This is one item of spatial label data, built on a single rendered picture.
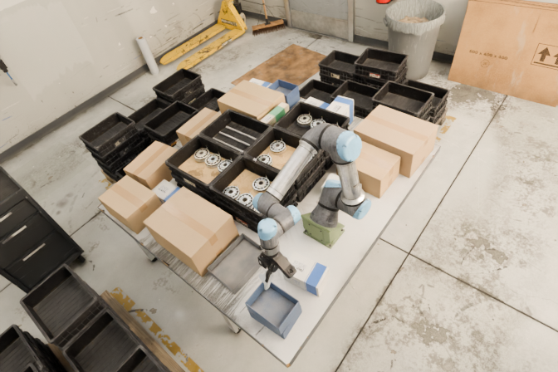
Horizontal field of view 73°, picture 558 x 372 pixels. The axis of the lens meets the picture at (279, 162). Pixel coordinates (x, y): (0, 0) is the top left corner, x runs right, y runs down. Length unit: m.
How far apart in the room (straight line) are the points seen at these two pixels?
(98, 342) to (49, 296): 0.44
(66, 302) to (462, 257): 2.56
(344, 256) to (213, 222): 0.70
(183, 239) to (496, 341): 1.90
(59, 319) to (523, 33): 4.23
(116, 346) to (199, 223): 0.88
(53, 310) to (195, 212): 1.07
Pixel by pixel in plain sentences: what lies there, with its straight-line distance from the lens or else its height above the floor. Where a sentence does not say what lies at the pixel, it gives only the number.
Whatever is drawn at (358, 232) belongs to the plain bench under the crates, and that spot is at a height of 0.70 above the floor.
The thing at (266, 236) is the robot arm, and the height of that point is 1.27.
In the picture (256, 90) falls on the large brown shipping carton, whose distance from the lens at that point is 2.82.
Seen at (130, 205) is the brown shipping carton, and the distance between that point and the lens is 2.37.
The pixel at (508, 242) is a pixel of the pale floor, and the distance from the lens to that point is 3.11.
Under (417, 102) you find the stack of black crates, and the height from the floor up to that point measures 0.49.
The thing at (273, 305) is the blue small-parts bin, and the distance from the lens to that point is 1.86.
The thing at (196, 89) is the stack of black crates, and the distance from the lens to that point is 3.82.
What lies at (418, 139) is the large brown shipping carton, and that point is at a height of 0.90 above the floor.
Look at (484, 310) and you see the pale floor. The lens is 2.80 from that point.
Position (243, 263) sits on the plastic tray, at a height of 0.70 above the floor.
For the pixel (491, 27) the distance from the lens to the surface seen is 4.25.
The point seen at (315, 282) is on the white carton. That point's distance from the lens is 1.87.
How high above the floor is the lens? 2.46
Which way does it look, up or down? 45 degrees down
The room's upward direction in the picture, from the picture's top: 12 degrees counter-clockwise
